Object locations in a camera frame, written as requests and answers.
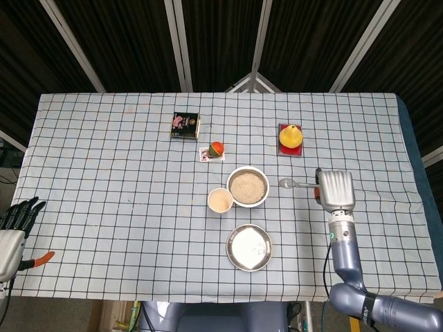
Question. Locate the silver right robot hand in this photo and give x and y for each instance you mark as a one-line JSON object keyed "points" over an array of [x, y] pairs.
{"points": [[337, 190]]}

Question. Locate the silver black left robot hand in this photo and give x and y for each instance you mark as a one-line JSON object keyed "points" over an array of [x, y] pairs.
{"points": [[10, 245]]}

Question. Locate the metal spoon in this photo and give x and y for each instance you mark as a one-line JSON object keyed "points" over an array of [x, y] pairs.
{"points": [[286, 183]]}

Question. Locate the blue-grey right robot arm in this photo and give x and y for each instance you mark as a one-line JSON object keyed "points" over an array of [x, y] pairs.
{"points": [[346, 256]]}

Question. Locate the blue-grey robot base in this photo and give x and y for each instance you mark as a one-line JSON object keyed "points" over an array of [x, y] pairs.
{"points": [[214, 316]]}

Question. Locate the white bowl of rice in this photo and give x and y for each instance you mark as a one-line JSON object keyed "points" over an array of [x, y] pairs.
{"points": [[263, 198]]}

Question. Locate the shallow metal plate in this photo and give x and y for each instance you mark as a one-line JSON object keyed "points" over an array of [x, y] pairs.
{"points": [[248, 247]]}

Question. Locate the white paper cup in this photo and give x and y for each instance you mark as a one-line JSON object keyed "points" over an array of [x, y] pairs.
{"points": [[220, 202]]}

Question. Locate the yellow toy pear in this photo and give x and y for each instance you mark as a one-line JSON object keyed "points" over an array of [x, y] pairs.
{"points": [[290, 136]]}

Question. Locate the blue table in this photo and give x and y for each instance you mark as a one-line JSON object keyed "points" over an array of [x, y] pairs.
{"points": [[415, 155]]}

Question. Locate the blue checkered tablecloth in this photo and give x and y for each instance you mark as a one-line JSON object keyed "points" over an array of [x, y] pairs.
{"points": [[104, 207]]}

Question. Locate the cardboard box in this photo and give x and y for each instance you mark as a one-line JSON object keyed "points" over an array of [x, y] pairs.
{"points": [[107, 316]]}

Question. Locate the orange green toy pumpkin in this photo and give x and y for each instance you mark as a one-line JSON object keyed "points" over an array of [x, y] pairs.
{"points": [[217, 148]]}

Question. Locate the playing card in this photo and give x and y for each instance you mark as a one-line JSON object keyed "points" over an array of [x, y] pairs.
{"points": [[204, 155]]}

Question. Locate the black luncheon meat tin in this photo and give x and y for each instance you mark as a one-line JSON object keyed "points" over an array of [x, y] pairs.
{"points": [[185, 125]]}

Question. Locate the white screen frame post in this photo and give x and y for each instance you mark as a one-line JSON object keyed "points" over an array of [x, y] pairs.
{"points": [[257, 38], [180, 45], [360, 48], [72, 45]]}

